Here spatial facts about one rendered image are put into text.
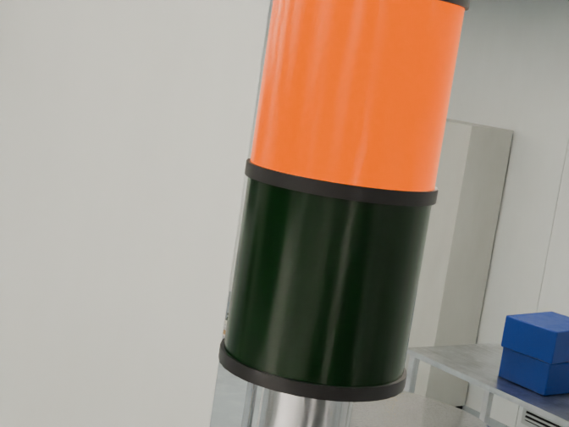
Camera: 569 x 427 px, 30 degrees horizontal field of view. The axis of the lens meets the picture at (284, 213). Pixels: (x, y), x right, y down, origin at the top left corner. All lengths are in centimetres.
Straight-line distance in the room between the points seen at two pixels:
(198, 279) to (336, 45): 172
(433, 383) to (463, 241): 99
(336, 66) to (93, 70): 155
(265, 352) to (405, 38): 8
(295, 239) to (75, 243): 158
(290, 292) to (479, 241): 707
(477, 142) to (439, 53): 687
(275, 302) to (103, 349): 165
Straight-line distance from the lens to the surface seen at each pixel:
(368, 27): 25
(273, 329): 27
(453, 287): 726
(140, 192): 186
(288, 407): 28
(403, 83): 26
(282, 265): 26
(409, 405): 460
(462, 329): 743
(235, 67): 193
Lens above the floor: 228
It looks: 8 degrees down
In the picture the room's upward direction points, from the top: 8 degrees clockwise
